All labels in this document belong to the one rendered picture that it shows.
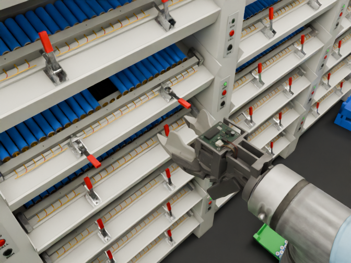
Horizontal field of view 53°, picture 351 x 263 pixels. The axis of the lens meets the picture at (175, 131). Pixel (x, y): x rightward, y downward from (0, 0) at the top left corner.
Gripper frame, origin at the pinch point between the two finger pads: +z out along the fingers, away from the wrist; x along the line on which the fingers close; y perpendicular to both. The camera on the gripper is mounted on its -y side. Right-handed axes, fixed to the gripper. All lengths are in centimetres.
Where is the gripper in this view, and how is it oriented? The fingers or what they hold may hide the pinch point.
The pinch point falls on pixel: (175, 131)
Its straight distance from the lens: 67.9
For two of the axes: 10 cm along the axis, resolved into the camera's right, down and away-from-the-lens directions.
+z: -6.9, -5.0, 5.2
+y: -0.2, -7.1, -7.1
